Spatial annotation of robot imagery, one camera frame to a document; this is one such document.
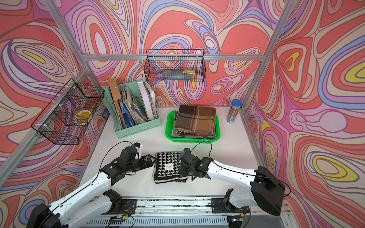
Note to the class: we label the black white houndstooth scarf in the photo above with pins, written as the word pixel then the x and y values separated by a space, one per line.
pixel 167 168

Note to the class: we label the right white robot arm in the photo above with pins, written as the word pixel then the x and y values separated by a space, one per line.
pixel 258 185

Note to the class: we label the black wire basket left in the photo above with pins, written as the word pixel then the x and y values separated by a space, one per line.
pixel 68 115

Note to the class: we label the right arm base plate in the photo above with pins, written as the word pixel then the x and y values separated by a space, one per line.
pixel 221 205

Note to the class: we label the brown plaid scarf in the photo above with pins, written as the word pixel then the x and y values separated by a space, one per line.
pixel 196 120

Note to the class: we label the blue folder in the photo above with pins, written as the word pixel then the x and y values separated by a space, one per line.
pixel 127 117

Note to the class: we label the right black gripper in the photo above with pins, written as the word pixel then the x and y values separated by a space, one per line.
pixel 183 173

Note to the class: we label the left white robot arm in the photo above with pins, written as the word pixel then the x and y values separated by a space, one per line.
pixel 95 197

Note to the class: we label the grey navy plaid scarf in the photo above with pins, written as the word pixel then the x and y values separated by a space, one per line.
pixel 176 134

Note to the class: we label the mint green file organizer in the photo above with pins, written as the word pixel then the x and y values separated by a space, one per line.
pixel 132 107

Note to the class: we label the aluminium rail frame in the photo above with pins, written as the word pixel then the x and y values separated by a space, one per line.
pixel 189 212

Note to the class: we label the green plastic basket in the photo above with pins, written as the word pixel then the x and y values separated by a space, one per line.
pixel 169 129

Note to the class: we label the black wire basket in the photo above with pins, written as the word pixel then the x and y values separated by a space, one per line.
pixel 175 65
pixel 68 115

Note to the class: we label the black wire basket back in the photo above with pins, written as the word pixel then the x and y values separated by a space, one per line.
pixel 175 65

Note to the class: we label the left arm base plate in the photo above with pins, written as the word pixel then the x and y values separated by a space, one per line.
pixel 122 206

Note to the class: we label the clear tube blue cap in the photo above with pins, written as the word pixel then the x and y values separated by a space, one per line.
pixel 234 109

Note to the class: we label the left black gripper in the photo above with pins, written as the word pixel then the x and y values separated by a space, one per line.
pixel 147 164

